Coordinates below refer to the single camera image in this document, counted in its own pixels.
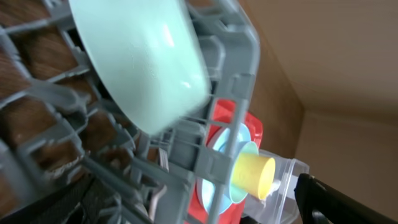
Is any red plastic tray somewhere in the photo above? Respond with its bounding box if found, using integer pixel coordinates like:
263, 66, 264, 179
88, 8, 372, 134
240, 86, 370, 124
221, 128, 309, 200
188, 100, 263, 224

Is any white fork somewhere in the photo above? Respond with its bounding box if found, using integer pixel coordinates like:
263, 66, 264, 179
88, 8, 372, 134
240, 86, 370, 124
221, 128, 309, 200
148, 185, 167, 221

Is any clear plastic bin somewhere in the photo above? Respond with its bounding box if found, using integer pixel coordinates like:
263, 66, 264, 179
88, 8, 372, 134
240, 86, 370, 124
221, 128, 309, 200
242, 149, 310, 224

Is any grey dishwasher rack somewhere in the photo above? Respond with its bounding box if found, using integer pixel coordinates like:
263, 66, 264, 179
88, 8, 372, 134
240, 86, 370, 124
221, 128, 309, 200
1, 0, 260, 223

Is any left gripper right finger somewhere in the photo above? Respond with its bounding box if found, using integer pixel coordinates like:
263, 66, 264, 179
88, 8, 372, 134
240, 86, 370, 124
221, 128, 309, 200
294, 173, 397, 224

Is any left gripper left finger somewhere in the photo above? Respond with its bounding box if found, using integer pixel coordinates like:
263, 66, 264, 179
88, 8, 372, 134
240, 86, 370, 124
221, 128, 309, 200
1, 175, 114, 224

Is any small green bowl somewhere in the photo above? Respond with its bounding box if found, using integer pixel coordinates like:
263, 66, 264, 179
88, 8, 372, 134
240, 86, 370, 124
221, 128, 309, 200
224, 141, 259, 203

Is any yellow plastic cup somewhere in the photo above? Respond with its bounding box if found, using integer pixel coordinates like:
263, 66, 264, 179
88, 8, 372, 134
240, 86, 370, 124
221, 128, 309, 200
232, 152, 276, 200

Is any green bowl with rice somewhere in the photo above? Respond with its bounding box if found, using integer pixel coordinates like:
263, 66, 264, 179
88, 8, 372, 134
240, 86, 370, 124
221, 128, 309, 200
69, 0, 210, 135

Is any light blue plate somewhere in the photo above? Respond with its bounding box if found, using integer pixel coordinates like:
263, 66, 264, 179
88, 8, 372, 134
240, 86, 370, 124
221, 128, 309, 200
196, 123, 251, 214

